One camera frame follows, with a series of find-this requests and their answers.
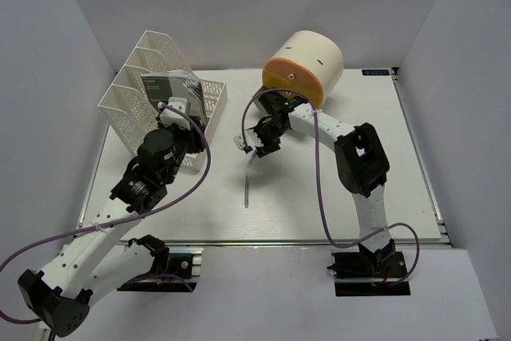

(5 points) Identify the blue slim pastel pen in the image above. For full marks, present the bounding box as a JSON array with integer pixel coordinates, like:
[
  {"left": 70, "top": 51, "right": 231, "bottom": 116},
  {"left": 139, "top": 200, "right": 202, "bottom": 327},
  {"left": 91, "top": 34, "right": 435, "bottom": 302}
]
[{"left": 247, "top": 150, "right": 257, "bottom": 168}]

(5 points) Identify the yellow drawer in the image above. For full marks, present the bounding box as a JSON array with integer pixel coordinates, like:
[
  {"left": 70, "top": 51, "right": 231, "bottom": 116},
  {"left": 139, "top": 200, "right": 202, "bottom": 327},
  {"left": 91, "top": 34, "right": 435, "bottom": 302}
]
[{"left": 263, "top": 69, "right": 324, "bottom": 107}]

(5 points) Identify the grey setup guide booklet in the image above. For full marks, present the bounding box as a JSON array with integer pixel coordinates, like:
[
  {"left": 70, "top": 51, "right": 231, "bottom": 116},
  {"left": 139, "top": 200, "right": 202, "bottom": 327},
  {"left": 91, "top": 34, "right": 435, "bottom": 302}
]
[{"left": 141, "top": 69, "right": 208, "bottom": 127}]

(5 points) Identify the orange drawer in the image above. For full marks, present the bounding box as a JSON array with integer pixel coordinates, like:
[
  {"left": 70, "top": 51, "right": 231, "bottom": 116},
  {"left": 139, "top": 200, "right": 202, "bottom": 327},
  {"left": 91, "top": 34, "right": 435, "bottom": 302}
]
[{"left": 263, "top": 57, "right": 323, "bottom": 96}]

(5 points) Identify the purple slim pastel pen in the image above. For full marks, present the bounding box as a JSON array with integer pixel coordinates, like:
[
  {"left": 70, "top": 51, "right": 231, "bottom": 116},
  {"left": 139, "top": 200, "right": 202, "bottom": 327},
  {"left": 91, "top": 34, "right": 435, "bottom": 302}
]
[{"left": 244, "top": 174, "right": 249, "bottom": 208}]

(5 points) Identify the cream round drawer cabinet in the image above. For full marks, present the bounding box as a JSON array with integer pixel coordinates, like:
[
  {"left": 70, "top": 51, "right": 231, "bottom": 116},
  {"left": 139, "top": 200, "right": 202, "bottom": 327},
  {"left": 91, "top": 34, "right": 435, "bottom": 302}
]
[{"left": 265, "top": 30, "right": 344, "bottom": 108}]

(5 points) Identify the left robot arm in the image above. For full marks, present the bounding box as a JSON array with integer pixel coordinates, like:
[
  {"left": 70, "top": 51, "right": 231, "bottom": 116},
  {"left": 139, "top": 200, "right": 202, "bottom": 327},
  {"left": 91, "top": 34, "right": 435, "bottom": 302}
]
[{"left": 18, "top": 121, "right": 209, "bottom": 338}]

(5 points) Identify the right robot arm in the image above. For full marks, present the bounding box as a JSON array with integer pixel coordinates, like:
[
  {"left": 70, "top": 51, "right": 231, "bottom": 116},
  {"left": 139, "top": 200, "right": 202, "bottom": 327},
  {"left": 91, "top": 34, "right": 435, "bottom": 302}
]
[{"left": 238, "top": 89, "right": 395, "bottom": 276}]

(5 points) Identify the white perforated file organizer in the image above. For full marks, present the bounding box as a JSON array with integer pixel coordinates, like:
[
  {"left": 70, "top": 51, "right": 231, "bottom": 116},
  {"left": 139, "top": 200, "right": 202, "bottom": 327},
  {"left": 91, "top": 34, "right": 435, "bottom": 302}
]
[{"left": 98, "top": 30, "right": 228, "bottom": 172}]

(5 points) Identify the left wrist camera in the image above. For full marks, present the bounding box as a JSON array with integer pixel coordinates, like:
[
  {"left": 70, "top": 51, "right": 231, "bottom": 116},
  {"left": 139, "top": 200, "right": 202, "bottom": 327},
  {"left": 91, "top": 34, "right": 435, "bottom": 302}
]
[{"left": 157, "top": 97, "right": 192, "bottom": 130}]

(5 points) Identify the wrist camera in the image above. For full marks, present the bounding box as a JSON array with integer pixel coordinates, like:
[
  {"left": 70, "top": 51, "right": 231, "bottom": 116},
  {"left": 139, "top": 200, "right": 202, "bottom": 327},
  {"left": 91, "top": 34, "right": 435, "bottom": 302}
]
[
  {"left": 157, "top": 97, "right": 192, "bottom": 130},
  {"left": 233, "top": 133, "right": 255, "bottom": 153}
]

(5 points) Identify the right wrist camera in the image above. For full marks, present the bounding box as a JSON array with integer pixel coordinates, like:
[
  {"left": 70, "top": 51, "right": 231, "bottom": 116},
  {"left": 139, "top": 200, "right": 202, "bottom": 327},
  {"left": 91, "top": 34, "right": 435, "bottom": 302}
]
[{"left": 233, "top": 133, "right": 255, "bottom": 153}]

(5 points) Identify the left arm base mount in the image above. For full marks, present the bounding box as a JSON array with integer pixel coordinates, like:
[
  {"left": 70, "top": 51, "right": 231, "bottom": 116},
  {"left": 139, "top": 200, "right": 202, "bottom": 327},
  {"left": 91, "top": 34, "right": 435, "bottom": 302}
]
[{"left": 117, "top": 248, "right": 203, "bottom": 293}]

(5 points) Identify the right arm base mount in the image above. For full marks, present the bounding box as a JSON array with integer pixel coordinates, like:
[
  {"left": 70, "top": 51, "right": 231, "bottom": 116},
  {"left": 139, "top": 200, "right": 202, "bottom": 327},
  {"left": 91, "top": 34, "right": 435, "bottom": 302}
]
[{"left": 327, "top": 252, "right": 411, "bottom": 297}]

